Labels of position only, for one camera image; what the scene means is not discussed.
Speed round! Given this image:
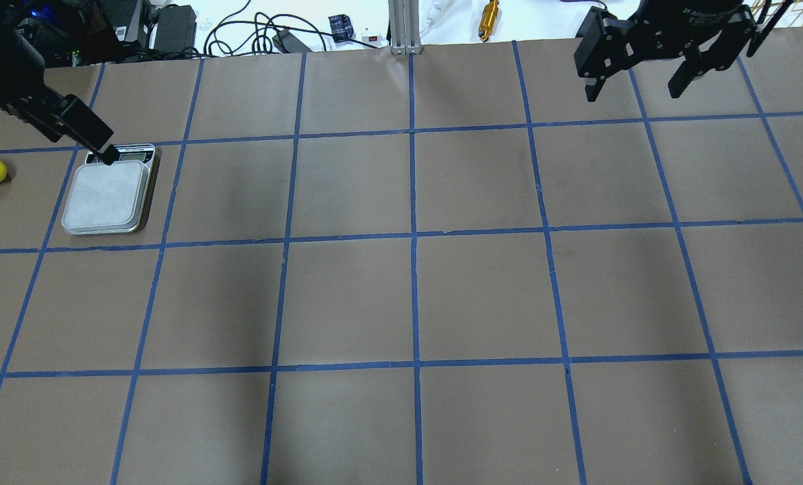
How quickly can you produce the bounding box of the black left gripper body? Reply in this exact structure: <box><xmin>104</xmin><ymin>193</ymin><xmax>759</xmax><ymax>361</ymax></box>
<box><xmin>0</xmin><ymin>87</ymin><xmax>113</xmax><ymax>150</ymax></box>

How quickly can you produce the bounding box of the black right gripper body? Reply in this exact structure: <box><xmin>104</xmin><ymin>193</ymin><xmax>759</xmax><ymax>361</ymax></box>
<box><xmin>574</xmin><ymin>1</ymin><xmax>759</xmax><ymax>80</ymax></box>

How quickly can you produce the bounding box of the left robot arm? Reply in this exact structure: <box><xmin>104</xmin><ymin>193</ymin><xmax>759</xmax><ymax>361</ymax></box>
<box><xmin>0</xmin><ymin>4</ymin><xmax>121</xmax><ymax>165</ymax></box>

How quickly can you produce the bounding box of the silver digital kitchen scale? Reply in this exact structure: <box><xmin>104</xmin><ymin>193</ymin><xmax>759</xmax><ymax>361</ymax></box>
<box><xmin>61</xmin><ymin>143</ymin><xmax>156</xmax><ymax>236</ymax></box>

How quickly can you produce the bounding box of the gold metal cylinder tool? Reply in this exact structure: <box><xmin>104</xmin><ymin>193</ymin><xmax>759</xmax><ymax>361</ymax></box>
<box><xmin>476</xmin><ymin>0</ymin><xmax>500</xmax><ymax>42</ymax></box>

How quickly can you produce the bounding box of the black electronics box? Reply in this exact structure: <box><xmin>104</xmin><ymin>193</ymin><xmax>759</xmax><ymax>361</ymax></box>
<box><xmin>152</xmin><ymin>4</ymin><xmax>197</xmax><ymax>53</ymax></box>

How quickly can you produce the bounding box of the black power adapter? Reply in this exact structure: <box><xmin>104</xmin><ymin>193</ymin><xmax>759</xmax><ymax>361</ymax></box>
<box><xmin>272</xmin><ymin>28</ymin><xmax>313</xmax><ymax>53</ymax></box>

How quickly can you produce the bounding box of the small blue black box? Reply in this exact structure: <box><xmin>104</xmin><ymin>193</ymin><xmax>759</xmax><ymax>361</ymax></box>
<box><xmin>328</xmin><ymin>13</ymin><xmax>354</xmax><ymax>45</ymax></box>

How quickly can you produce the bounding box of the black cable bundle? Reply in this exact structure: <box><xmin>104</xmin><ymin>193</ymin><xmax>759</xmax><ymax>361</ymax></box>
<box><xmin>203</xmin><ymin>0</ymin><xmax>328</xmax><ymax>57</ymax></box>

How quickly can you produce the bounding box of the aluminium frame post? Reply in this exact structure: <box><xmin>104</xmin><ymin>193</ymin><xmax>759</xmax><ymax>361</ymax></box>
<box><xmin>387</xmin><ymin>0</ymin><xmax>422</xmax><ymax>55</ymax></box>

